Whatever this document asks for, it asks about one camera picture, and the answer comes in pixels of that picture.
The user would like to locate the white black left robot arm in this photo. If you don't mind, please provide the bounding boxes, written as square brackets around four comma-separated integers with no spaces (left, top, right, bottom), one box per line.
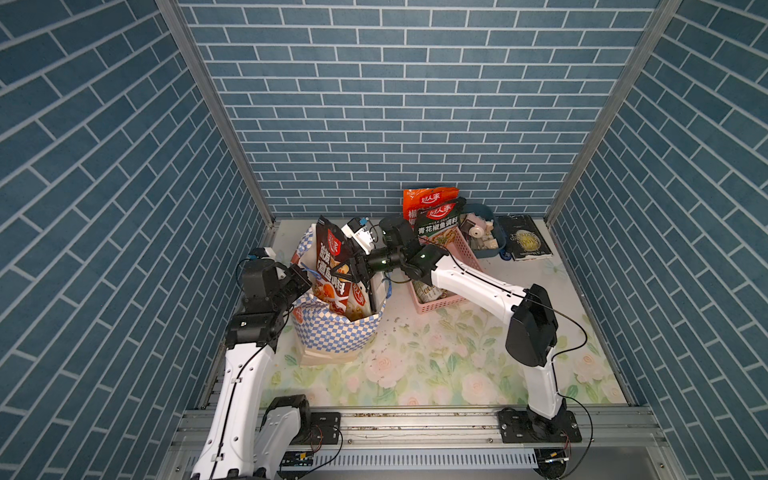
[190,248,311,479]

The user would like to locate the black red condiment packet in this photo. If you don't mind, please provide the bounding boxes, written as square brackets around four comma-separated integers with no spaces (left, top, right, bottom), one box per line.
[313,216,351,315]

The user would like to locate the aluminium corner post left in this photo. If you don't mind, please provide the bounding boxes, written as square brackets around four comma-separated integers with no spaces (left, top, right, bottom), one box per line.
[156,0,275,229]

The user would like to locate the pink paper roll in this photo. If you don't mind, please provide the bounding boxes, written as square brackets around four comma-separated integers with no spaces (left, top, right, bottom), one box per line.
[467,223,486,239]

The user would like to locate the aluminium corner post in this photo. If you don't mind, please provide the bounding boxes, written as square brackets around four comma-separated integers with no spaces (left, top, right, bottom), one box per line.
[156,0,275,229]
[544,0,682,227]

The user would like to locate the dark teal storage bin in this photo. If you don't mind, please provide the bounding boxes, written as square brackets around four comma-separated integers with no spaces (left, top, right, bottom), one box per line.
[459,203,506,258]

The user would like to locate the dark green fish condiment packet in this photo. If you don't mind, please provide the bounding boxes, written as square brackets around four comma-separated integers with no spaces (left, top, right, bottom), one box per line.
[414,197,466,245]

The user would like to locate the blue checkered paper bag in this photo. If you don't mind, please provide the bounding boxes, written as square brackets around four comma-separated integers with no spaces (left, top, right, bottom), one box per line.
[292,226,391,366]

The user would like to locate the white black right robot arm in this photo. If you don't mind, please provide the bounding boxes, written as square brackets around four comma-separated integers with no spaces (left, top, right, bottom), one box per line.
[333,215,568,424]

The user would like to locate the floral table mat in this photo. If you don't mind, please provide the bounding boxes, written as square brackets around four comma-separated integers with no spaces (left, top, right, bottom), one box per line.
[262,256,626,407]

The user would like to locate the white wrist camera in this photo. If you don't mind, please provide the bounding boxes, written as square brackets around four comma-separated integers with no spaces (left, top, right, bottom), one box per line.
[246,247,276,261]
[341,217,377,255]

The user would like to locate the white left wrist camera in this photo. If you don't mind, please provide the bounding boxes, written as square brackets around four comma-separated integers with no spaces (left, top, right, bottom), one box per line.
[246,247,276,261]

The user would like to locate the aluminium corner post right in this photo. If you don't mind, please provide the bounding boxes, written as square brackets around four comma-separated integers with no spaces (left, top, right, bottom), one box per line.
[544,0,682,227]

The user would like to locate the pink perforated plastic basket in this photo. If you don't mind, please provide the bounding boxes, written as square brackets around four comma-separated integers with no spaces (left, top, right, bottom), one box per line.
[407,228,483,314]

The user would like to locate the black book with yellow picture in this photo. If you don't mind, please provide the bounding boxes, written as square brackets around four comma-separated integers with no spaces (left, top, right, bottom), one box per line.
[497,215,552,261]

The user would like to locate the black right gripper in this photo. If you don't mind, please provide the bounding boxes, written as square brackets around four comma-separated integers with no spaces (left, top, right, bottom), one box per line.
[332,247,407,284]

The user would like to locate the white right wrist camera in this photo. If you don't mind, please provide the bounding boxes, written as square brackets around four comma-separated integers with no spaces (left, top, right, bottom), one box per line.
[341,217,377,255]

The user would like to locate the white green condiment packet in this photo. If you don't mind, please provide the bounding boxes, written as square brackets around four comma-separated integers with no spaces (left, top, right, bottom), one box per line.
[345,284,373,321]

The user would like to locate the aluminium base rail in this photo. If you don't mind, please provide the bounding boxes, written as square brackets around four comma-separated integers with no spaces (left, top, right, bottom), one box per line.
[157,405,667,480]

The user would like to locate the small green condiment packet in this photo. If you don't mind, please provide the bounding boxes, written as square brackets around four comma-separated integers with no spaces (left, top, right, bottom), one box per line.
[412,280,446,304]

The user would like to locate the orange condiment packet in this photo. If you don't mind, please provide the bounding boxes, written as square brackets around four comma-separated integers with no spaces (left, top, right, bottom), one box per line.
[403,187,460,226]

